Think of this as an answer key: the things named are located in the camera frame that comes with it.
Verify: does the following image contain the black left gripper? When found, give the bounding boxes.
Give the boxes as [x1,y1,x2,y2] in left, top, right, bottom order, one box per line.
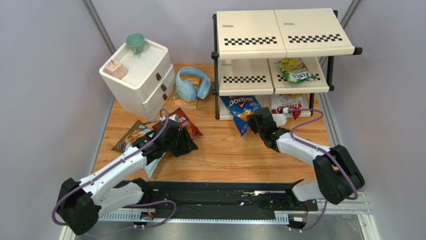
[163,126,199,157]

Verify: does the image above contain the blue Doritos chips bag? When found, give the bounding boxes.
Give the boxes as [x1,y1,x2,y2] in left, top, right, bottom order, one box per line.
[220,95,261,137]

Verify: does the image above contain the red Doritos chips bag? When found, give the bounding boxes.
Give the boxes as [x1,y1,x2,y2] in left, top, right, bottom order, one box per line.
[151,108,203,140]

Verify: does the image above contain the white red Chuba chips bag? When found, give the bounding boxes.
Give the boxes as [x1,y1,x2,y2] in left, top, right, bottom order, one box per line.
[270,94,304,114]

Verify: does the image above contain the green Foxs snack bag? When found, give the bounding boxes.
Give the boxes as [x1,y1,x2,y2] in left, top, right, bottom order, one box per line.
[279,58,318,84]

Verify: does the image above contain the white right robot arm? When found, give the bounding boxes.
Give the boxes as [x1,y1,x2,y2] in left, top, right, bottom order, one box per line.
[247,107,365,205]

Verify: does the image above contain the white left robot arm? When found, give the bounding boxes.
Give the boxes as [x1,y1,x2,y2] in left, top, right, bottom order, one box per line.
[52,119,198,236]

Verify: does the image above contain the cream three-tier shelf rack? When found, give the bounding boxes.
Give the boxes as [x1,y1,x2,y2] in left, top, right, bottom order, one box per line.
[211,8,363,121]

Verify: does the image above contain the purple pen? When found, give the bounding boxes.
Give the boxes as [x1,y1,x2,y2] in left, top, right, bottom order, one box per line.
[143,119,161,125]

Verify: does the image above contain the orange green book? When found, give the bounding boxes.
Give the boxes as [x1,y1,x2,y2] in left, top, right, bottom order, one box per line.
[170,74,201,109]

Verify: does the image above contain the light blue snack bag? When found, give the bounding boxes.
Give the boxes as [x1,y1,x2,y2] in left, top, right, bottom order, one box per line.
[143,153,165,179]

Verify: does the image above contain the brown snack bag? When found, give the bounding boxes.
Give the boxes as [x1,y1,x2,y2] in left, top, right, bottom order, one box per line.
[111,120,152,153]

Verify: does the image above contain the light blue headphones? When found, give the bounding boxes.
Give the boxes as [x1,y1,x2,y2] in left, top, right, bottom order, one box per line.
[175,67,212,103]

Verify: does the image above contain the white three-drawer cabinet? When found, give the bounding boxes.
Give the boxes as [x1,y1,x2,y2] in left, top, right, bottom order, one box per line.
[99,39,175,120]

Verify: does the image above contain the pink power adapter cube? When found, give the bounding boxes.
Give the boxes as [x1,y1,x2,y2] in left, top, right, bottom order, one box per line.
[103,59,128,80]

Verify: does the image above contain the green plastic cup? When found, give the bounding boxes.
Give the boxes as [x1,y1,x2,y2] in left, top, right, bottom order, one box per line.
[125,33,145,55]

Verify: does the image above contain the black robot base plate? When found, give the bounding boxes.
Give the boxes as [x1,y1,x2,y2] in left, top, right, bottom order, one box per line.
[147,181,305,208]

